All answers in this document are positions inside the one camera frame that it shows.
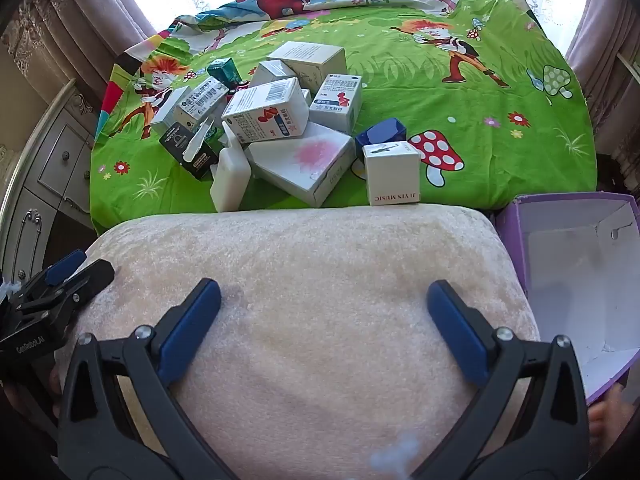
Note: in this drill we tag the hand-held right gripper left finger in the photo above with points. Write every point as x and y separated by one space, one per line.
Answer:
190 330

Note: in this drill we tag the teal green box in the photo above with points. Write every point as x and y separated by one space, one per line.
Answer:
222 70

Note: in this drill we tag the red and blue toy car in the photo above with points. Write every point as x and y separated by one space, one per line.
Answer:
239 85

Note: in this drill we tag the large cream box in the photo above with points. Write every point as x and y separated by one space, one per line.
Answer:
310 57

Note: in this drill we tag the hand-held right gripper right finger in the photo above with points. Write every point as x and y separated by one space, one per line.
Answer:
457 330

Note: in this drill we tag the pink curtain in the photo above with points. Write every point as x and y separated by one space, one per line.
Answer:
610 20
65 20

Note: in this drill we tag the purple cardboard box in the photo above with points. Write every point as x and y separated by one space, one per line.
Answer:
565 280

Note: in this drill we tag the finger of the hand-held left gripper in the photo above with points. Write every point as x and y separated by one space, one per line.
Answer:
65 266
75 285

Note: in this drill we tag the small plain white box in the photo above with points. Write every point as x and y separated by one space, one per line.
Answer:
272 72

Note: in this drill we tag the person's bare leg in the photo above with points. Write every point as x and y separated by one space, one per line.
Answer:
605 420

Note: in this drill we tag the white box red figure print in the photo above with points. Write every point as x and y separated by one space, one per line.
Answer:
335 105

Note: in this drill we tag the white box black labels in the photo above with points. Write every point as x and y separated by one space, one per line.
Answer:
200 100

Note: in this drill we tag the white cube box pen print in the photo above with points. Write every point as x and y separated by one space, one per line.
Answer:
392 175

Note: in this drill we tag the white box pink splash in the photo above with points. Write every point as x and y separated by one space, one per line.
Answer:
300 160

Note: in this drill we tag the navy blue box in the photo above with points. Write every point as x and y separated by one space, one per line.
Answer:
380 132

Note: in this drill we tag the white carved dresser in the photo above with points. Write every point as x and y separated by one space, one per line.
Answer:
55 160

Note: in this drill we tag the white box red heart print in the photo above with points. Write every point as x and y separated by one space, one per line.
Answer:
270 110

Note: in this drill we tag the beige plush cushion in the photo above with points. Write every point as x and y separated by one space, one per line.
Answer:
300 310

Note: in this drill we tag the white plastic bottle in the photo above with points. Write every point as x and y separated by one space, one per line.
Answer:
230 180

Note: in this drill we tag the green cartoon printed bedsheet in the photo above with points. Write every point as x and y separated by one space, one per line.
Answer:
400 110

